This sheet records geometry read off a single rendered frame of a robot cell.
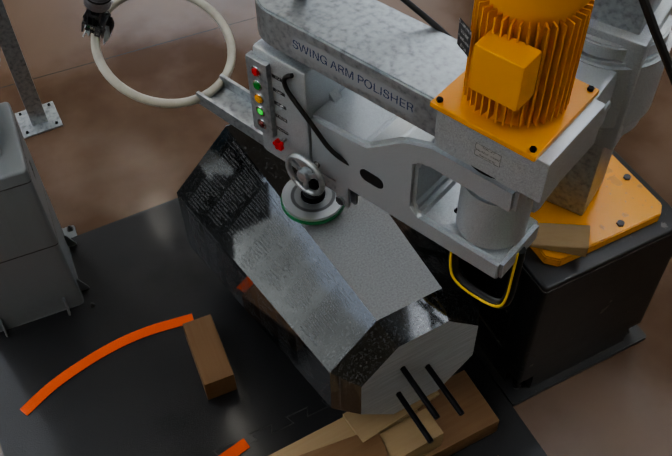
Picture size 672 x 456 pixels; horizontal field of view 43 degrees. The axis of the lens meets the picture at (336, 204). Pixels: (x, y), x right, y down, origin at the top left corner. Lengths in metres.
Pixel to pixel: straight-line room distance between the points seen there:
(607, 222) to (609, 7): 0.85
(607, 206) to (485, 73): 1.40
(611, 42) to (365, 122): 0.71
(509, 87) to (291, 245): 1.33
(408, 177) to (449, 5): 2.92
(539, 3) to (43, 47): 3.77
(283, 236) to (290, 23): 0.93
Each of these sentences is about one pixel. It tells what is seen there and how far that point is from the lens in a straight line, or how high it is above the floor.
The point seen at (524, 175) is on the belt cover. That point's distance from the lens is 1.98.
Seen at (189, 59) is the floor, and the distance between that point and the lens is 4.84.
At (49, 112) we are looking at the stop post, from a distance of 4.70.
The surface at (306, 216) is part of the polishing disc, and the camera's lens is 2.84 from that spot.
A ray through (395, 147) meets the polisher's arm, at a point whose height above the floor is 1.45.
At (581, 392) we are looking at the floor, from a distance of 3.59.
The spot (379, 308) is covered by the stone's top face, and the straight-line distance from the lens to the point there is 2.70.
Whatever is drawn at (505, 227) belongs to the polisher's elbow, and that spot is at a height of 1.34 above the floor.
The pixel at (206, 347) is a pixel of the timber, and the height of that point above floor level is 0.14.
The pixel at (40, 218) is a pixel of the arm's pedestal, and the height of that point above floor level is 0.60.
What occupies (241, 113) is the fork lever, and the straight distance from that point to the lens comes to 2.91.
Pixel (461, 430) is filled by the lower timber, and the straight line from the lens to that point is 3.31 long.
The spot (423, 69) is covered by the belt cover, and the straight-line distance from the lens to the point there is 2.11.
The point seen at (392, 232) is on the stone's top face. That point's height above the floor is 0.82.
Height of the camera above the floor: 3.07
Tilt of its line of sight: 50 degrees down
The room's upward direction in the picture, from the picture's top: 2 degrees counter-clockwise
